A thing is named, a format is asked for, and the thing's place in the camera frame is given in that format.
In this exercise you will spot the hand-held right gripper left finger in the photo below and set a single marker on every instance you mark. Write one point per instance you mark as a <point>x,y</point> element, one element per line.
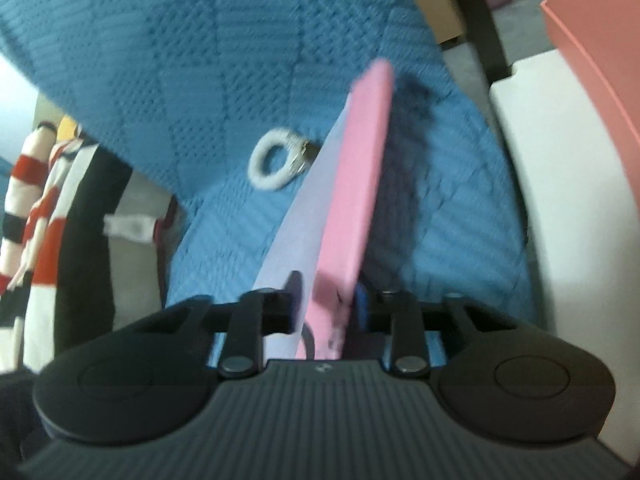
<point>282,305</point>

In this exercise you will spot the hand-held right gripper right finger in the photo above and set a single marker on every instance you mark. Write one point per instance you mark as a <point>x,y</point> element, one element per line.
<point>361,312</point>

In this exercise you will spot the pink paper roll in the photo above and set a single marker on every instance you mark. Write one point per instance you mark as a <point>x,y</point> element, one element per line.
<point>350,185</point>

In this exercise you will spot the red black white striped blanket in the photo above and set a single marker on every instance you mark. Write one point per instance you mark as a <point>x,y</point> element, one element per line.
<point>80,260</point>

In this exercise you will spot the blue textured chair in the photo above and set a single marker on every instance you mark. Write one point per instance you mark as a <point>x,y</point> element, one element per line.
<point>150,60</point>

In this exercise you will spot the wooden nightstand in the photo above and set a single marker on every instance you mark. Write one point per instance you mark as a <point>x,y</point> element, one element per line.
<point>430,5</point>

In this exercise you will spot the pink cardboard box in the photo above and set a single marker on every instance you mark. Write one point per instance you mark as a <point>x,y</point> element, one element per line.
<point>590,20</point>

